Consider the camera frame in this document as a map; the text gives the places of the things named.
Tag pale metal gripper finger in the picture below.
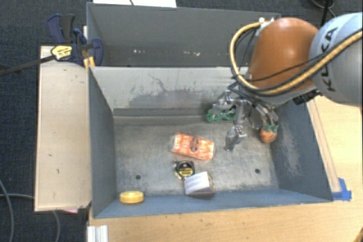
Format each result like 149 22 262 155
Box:
225 128 238 152
234 125 248 143

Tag orange toy fruit green leaves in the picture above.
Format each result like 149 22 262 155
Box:
259 124 280 144

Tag orange and white packet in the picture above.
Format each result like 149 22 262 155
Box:
171 133 216 161

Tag white and brown box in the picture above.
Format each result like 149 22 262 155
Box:
183 171 216 198

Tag black and yellow tape measure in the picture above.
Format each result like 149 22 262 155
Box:
173 160 197 181

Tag grey metal bin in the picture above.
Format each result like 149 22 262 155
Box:
86 2 334 219

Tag yellow round disc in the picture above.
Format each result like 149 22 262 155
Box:
119 190 145 205

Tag pale wood flat board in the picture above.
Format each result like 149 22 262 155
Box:
34 45 93 212

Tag black cylinder on white bracket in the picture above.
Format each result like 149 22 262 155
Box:
293 91 316 106

